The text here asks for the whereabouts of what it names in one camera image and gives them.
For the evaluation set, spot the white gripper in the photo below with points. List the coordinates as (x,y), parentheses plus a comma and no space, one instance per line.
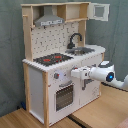
(81,73)

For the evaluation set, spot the wooden toy kitchen unit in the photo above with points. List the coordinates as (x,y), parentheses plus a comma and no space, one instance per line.
(46,40)

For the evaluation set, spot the grey toy range hood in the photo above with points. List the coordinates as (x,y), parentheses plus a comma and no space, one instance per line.
(48,18)

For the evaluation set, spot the red left oven knob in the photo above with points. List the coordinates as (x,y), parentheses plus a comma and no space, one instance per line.
(56,75)

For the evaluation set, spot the white cabinet door with dispenser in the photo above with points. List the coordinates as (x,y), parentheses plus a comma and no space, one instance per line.
(90,88)

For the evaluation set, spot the white toy oven door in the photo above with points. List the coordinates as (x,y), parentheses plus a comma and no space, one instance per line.
(63,98)

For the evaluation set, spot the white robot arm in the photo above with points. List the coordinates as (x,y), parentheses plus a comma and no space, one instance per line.
(104,72)

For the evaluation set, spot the black toy stovetop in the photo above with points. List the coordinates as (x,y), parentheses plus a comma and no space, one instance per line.
(52,59)

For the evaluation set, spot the metal toy sink basin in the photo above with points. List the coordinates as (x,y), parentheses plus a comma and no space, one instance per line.
(79,51)

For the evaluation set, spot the white toy microwave door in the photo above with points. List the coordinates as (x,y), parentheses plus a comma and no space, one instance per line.
(98,11)

